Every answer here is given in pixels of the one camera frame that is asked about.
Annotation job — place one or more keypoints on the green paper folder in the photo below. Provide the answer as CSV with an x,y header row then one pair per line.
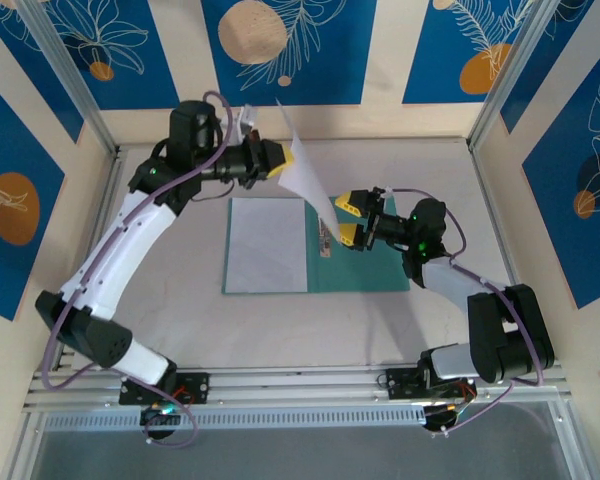
x,y
360,270

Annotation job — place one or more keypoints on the white paper sheet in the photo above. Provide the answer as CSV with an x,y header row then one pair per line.
x,y
265,250
305,175

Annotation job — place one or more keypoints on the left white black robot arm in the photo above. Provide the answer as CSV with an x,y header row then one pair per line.
x,y
115,250

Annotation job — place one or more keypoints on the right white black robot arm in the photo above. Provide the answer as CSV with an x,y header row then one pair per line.
x,y
505,340

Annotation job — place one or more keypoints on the black control board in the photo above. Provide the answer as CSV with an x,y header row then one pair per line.
x,y
160,425
437,422

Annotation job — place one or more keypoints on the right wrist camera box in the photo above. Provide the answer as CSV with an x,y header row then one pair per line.
x,y
386,192

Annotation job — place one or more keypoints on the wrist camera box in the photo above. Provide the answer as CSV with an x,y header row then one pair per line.
x,y
247,119
386,192

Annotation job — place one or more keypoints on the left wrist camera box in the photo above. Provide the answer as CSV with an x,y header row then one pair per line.
x,y
247,119

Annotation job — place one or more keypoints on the blue floral wall poster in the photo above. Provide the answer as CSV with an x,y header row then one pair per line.
x,y
535,75
145,75
30,150
430,50
30,65
555,200
330,75

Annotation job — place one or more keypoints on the aluminium table side rail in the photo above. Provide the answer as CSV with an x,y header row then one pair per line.
x,y
108,180
482,175

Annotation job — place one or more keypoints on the aluminium frame post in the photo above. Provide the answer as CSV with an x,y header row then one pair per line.
x,y
25,445
572,440
74,90
510,75

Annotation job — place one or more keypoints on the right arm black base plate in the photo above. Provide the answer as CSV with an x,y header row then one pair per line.
x,y
400,385

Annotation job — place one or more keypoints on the wide aluminium frame rail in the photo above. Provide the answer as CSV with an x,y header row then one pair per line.
x,y
300,385

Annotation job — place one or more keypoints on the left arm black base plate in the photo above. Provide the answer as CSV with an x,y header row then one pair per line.
x,y
200,387

